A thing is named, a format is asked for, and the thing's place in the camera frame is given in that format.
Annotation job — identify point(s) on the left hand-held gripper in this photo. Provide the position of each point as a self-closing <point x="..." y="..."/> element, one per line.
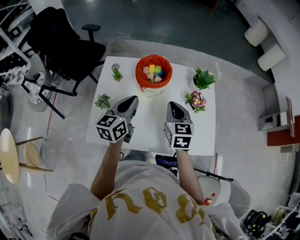
<point x="110" y="127"/>

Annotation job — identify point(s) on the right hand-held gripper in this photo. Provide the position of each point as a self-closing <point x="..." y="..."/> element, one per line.
<point x="180" y="136"/>

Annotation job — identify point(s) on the pile of coloured wooden blocks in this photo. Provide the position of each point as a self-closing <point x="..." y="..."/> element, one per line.
<point x="154" y="69"/>

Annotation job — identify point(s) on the person's left forearm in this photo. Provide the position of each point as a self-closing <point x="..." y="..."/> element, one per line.
<point x="106" y="171"/>

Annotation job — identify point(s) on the person's right forearm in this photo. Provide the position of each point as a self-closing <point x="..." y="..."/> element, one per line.
<point x="188" y="175"/>

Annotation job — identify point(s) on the small grey-green succulent plant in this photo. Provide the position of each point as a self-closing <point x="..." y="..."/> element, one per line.
<point x="102" y="102"/>

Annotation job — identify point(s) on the pink flower potted plant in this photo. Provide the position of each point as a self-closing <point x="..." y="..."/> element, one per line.
<point x="197" y="102"/>

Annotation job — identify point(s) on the small spiky potted plant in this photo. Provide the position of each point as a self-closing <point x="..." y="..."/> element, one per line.
<point x="117" y="75"/>

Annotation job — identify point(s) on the black screen device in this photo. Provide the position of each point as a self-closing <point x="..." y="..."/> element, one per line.
<point x="166" y="160"/>

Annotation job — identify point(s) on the broad-leaf green potted plant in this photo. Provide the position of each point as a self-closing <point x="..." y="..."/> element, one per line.
<point x="205" y="79"/>

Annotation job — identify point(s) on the person's grey trousers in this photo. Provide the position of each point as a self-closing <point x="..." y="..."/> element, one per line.
<point x="136" y="156"/>

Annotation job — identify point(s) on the black folding stand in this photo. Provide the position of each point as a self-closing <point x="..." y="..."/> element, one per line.
<point x="215" y="175"/>

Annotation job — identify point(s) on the white rounded chair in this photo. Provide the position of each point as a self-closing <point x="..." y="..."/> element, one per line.
<point x="218" y="187"/>

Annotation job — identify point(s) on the black mesh office chair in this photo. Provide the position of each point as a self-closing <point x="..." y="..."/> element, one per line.
<point x="61" y="47"/>

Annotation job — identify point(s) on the grey chair with black legs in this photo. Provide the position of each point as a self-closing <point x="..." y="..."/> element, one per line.
<point x="37" y="93"/>

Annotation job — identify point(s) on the grey metal shelf unit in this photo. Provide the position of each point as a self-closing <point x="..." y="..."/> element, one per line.
<point x="274" y="122"/>

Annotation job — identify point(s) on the person's white printed shirt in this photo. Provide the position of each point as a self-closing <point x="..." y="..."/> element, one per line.
<point x="145" y="215"/>

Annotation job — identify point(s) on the rust-red cabinet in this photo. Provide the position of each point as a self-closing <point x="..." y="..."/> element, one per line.
<point x="283" y="138"/>

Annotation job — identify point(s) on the white counter with cylinder legs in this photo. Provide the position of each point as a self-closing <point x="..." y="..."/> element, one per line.
<point x="269" y="47"/>

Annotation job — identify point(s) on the white shelf rack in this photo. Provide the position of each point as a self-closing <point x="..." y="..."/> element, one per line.
<point x="11" y="58"/>

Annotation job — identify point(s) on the round wooden side table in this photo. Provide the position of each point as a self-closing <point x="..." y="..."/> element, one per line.
<point x="9" y="154"/>

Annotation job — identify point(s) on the black headphones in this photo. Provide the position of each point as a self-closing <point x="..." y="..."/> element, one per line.
<point x="255" y="220"/>

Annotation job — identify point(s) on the beige tape roll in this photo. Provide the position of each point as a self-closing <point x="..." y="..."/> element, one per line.
<point x="280" y="213"/>

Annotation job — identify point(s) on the white equipment shelf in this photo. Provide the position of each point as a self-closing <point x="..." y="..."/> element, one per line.
<point x="281" y="225"/>

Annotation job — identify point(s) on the white metal frames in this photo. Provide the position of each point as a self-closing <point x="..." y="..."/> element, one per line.
<point x="11" y="215"/>

